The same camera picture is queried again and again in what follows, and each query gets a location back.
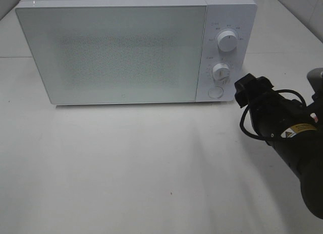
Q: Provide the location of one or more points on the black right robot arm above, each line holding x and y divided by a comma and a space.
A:
283, 120

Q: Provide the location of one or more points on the upper white power knob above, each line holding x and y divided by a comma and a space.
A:
227, 40

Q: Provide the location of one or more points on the white microwave oven body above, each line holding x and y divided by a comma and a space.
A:
237, 15

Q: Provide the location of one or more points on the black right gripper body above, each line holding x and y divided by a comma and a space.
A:
252, 91

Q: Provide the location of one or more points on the round white door button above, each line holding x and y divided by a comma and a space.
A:
215, 92

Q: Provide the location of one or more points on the lower white timer knob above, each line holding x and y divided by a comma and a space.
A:
220, 71

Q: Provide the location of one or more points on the white microwave door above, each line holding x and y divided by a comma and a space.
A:
103, 55

